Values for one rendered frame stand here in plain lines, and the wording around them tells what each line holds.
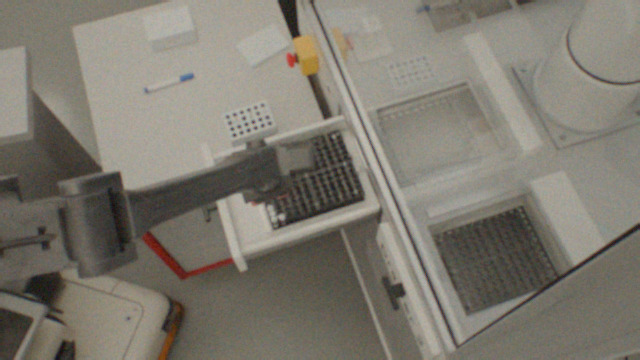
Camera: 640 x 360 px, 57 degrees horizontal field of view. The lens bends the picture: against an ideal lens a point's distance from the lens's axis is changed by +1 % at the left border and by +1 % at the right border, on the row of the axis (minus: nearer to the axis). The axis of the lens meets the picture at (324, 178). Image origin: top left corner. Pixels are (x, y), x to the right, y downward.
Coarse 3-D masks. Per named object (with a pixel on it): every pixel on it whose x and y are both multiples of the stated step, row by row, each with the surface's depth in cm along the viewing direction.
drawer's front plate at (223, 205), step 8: (208, 144) 134; (208, 152) 133; (208, 160) 132; (224, 200) 128; (224, 208) 127; (224, 216) 126; (224, 224) 126; (232, 224) 128; (232, 232) 125; (232, 240) 124; (232, 248) 124; (240, 248) 128; (240, 256) 123; (240, 264) 127
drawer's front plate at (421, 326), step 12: (384, 228) 125; (384, 240) 127; (384, 252) 131; (396, 252) 123; (396, 264) 122; (396, 276) 126; (408, 276) 121; (408, 288) 120; (408, 300) 121; (420, 312) 118; (420, 324) 117; (420, 336) 121; (432, 336) 116; (420, 348) 125; (432, 348) 115
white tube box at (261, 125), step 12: (252, 108) 152; (228, 120) 151; (240, 120) 151; (252, 120) 151; (264, 120) 151; (228, 132) 149; (240, 132) 150; (252, 132) 149; (264, 132) 151; (276, 132) 153; (240, 144) 152
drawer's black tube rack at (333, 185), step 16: (320, 144) 136; (336, 144) 136; (320, 160) 135; (336, 160) 135; (304, 176) 133; (320, 176) 136; (336, 176) 137; (352, 176) 137; (304, 192) 132; (320, 192) 132; (336, 192) 132; (352, 192) 132; (288, 208) 131; (304, 208) 130; (320, 208) 130; (336, 208) 133; (288, 224) 132
